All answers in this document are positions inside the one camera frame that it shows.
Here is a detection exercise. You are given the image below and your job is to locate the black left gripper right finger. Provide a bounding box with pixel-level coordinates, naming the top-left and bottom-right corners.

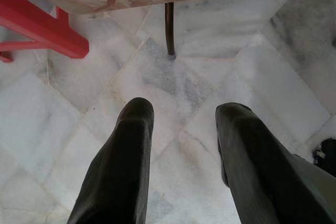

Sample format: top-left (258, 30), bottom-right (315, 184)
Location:
top-left (215, 102), bottom-right (336, 224)

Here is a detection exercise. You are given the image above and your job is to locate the red plastic stool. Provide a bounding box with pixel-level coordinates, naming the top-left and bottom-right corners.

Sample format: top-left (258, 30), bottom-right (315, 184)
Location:
top-left (0, 0), bottom-right (90, 63)

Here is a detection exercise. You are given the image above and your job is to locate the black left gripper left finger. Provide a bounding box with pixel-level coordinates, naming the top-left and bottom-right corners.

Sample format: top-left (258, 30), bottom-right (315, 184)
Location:
top-left (67, 97), bottom-right (155, 224)

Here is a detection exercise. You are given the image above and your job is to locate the dark metal table leg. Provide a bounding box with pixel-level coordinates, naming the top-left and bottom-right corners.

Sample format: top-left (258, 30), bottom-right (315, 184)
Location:
top-left (164, 2), bottom-right (177, 60)

